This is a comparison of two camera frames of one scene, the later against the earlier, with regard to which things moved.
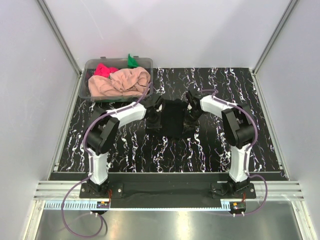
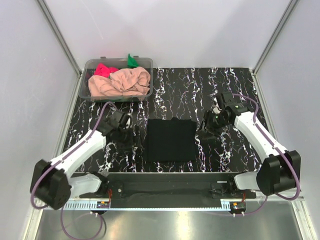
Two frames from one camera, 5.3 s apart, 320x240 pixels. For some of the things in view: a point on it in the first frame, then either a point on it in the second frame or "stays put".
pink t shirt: x=126 y=81 stays put
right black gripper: x=189 y=126 to x=212 y=132
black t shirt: x=172 y=118 to x=171 y=140
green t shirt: x=132 y=62 stays put
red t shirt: x=101 y=70 stays put
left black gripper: x=157 y=126 to x=133 y=141
